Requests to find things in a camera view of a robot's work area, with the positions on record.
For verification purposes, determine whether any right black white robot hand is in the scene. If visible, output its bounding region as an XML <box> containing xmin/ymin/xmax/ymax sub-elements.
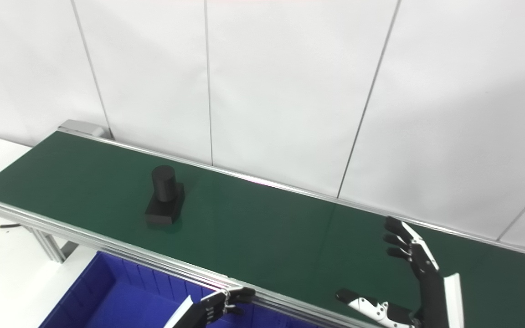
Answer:
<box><xmin>335</xmin><ymin>216</ymin><xmax>466</xmax><ymax>328</ymax></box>

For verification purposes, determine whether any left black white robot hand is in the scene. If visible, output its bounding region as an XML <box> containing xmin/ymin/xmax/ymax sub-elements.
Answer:
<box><xmin>165</xmin><ymin>287</ymin><xmax>256</xmax><ymax>328</ymax></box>

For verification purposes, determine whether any black cylinder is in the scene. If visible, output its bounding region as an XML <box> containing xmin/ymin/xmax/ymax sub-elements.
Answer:
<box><xmin>145</xmin><ymin>165</ymin><xmax>185</xmax><ymax>225</ymax></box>

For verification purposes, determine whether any blue plastic bin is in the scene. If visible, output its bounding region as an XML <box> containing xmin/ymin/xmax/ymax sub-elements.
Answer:
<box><xmin>39</xmin><ymin>251</ymin><xmax>318</xmax><ymax>328</ymax></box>

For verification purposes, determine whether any green conveyor belt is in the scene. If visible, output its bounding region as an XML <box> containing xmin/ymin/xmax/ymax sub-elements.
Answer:
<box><xmin>0</xmin><ymin>128</ymin><xmax>525</xmax><ymax>328</ymax></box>
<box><xmin>0</xmin><ymin>132</ymin><xmax>525</xmax><ymax>328</ymax></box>

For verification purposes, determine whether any aluminium conveyor leg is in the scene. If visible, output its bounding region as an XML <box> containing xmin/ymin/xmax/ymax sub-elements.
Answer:
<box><xmin>30</xmin><ymin>228</ymin><xmax>79</xmax><ymax>263</ymax></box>

